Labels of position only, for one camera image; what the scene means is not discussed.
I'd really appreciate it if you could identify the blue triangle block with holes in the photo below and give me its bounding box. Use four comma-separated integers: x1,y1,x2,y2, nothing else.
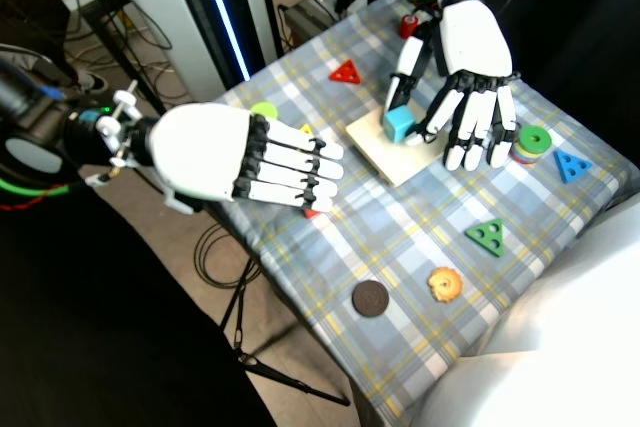
553,149,595,185

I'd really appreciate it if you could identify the coloured ring stack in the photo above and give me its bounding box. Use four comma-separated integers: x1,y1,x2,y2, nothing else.
509,125,554,166

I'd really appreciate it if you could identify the dark brown toy cookie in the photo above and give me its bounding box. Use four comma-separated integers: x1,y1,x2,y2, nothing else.
351,280,391,319

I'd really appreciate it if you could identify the yellow toy biscuit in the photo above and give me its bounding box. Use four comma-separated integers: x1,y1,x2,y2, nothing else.
426,266,465,304

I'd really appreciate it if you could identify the white robot body shell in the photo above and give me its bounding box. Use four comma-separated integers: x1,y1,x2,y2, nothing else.
414,196,640,427

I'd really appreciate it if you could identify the red triangle block with holes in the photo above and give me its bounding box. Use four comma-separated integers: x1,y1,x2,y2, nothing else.
327,59,363,86

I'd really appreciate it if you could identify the red cylinder block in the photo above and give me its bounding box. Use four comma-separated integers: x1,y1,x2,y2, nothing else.
398,14,420,39

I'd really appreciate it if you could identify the green round disc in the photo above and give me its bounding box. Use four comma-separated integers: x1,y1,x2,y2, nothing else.
249,101,280,121

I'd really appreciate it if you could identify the black curved cover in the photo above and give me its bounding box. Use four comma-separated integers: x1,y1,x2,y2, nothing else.
0,186,279,427

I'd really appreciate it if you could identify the blue yellow plaid cloth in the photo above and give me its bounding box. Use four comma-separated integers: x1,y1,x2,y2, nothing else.
209,0,631,427

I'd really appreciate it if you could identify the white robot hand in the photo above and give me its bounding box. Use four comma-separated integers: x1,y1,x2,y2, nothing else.
383,0,519,172
148,102,346,216

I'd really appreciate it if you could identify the black cable coil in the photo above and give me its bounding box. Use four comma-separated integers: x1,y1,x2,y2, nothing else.
193,224,264,291

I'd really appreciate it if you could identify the black tripod stand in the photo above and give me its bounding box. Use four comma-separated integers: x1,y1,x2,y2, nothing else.
214,256,352,408

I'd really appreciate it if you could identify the blue cube block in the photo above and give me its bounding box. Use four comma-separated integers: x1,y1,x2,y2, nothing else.
382,105,419,144

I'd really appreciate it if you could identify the white column with blue light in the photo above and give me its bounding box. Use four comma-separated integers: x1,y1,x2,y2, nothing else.
102,0,286,106

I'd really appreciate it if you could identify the green triangle block with holes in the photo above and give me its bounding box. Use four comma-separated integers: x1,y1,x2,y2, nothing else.
463,218,505,259

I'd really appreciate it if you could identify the small white square table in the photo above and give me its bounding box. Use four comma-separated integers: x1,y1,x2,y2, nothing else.
344,96,459,188

